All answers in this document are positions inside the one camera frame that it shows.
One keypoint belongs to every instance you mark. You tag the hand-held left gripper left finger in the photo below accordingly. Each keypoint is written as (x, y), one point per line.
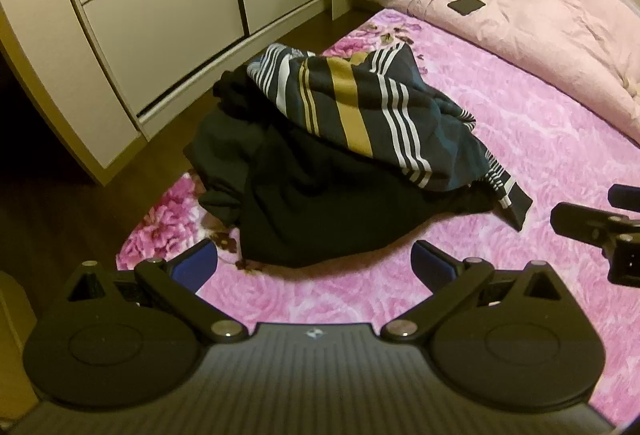
(196, 260)

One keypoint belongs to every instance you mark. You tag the pink floral blanket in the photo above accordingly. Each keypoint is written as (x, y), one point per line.
(505, 125)

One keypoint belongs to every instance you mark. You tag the pale pink quilt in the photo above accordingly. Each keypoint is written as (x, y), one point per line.
(540, 15)

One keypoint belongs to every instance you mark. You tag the striped dark garment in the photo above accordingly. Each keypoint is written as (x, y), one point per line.
(360, 115)

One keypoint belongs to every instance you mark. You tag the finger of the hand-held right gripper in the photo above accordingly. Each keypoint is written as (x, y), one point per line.
(625, 196)
(580, 220)

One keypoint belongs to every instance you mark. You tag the cream wardrobe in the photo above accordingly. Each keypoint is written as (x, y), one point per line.
(150, 5)

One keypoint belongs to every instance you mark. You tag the black smartphone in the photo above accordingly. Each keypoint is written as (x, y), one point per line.
(466, 5)

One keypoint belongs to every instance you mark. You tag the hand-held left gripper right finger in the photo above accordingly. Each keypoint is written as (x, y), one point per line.
(431, 261)

